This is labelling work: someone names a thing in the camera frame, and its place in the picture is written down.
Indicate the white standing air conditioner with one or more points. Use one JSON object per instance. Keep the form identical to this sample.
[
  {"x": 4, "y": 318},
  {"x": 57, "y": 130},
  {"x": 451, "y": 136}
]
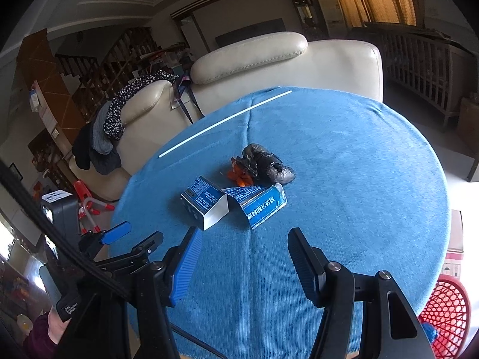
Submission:
[{"x": 331, "y": 15}]

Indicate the black and white patterned garment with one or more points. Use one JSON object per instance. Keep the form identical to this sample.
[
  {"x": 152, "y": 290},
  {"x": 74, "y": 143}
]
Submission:
[{"x": 116, "y": 112}]

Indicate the grey garment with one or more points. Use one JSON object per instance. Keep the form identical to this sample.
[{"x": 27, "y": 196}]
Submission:
[{"x": 101, "y": 138}]

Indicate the blue carton with white side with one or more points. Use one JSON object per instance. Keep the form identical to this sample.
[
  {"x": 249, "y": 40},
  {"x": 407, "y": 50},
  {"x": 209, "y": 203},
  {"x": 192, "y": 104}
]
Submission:
[{"x": 204, "y": 198}]

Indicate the dark display shelf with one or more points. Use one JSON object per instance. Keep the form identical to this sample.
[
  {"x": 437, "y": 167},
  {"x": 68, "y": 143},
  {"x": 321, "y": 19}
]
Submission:
[{"x": 301, "y": 11}]

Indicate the cardboard box with red stripes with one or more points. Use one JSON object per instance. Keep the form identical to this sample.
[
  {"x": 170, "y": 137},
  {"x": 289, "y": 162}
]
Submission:
[{"x": 454, "y": 239}]

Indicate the red toy scooter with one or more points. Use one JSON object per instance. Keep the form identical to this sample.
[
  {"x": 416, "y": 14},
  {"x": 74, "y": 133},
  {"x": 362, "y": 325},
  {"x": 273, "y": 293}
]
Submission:
[{"x": 82, "y": 191}]

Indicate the person's left forearm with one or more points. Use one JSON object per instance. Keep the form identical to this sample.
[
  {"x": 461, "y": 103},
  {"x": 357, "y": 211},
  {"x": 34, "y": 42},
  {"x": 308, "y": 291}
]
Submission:
[{"x": 37, "y": 344}]

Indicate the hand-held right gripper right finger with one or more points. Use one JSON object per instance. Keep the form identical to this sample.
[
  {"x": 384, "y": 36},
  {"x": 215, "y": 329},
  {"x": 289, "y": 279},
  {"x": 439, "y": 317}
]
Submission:
[{"x": 307, "y": 273}]

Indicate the wooden crib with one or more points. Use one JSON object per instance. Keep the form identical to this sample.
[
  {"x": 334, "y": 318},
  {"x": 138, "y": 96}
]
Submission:
[{"x": 419, "y": 67}]

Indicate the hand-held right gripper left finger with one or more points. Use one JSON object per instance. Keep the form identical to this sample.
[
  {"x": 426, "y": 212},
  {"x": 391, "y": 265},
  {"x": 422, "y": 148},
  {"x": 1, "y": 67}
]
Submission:
[{"x": 185, "y": 269}]

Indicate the orange plastic bag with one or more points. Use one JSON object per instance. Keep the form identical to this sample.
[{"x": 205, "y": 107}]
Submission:
[{"x": 239, "y": 176}]

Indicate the cream leather sofa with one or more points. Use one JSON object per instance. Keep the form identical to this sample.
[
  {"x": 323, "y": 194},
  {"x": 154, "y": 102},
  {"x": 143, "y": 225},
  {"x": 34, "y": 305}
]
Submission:
[{"x": 318, "y": 71}]

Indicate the red plastic basket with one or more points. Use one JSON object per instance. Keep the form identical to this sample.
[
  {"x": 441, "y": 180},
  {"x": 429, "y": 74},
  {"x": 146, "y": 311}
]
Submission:
[{"x": 449, "y": 306}]

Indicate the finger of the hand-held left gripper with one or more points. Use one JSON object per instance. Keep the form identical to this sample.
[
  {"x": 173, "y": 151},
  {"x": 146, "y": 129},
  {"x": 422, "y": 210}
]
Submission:
[
  {"x": 144, "y": 248},
  {"x": 116, "y": 232}
]

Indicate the dark flat television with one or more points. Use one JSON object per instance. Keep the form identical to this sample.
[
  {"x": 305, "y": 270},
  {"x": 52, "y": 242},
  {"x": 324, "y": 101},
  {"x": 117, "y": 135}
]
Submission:
[{"x": 250, "y": 33}]

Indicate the thin white stick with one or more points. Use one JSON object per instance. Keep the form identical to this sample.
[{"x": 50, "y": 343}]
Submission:
[{"x": 224, "y": 120}]

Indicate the black plastic bag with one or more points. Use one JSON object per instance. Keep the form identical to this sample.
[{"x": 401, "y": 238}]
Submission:
[{"x": 275, "y": 168}]

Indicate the wooden staircase railing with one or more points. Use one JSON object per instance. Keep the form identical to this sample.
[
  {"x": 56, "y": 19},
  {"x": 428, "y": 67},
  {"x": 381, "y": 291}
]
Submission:
[{"x": 112, "y": 67}]

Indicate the blue tablecloth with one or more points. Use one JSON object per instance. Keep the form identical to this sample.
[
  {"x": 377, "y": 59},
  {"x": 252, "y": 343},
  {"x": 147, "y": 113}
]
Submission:
[{"x": 355, "y": 175}]

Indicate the person's left hand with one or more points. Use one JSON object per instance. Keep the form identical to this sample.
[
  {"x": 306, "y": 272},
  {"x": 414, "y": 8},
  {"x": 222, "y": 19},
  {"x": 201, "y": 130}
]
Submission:
[{"x": 57, "y": 325}]

